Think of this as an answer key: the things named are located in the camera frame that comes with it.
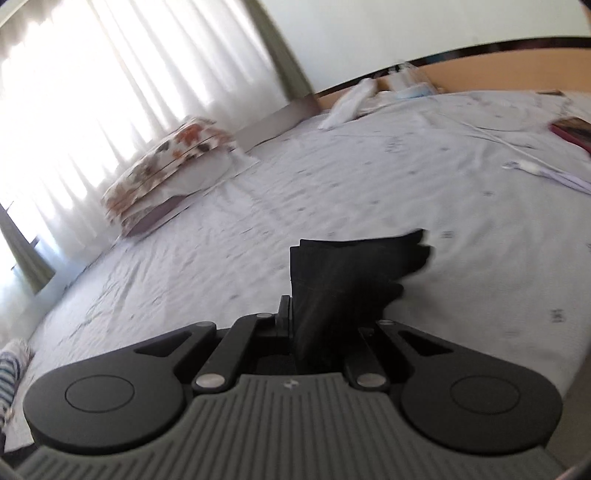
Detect black pants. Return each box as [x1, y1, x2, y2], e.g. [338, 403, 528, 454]
[290, 229, 432, 373]

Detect blue white striped garment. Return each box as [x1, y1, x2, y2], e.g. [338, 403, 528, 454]
[0, 339, 34, 434]

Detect green curtain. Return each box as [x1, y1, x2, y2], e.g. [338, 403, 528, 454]
[242, 0, 318, 105]
[0, 206, 55, 294]

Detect white patterned bed sheet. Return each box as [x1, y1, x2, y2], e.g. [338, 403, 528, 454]
[4, 89, 591, 451]

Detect white lower pillow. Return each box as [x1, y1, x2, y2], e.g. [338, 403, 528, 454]
[118, 148, 257, 238]

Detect floral pillow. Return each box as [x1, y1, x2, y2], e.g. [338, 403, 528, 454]
[101, 117, 236, 223]

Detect red-cased smartphone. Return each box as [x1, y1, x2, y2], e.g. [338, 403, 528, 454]
[549, 117, 591, 154]

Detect light blue round box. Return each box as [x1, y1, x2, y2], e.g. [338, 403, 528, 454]
[396, 82, 438, 100]

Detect white crumpled cloth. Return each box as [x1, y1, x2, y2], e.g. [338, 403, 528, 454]
[318, 78, 378, 131]

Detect small dark phone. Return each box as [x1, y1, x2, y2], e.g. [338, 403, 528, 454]
[536, 89, 565, 97]

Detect white sheer curtain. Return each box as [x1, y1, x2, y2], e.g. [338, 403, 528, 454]
[1, 1, 287, 255]

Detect wooden bed headboard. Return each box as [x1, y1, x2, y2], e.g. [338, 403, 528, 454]
[315, 38, 591, 112]

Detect lavender phone lanyard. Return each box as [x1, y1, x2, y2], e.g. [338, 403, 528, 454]
[503, 159, 591, 195]

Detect white charging cable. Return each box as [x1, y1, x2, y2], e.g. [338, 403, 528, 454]
[443, 98, 591, 160]

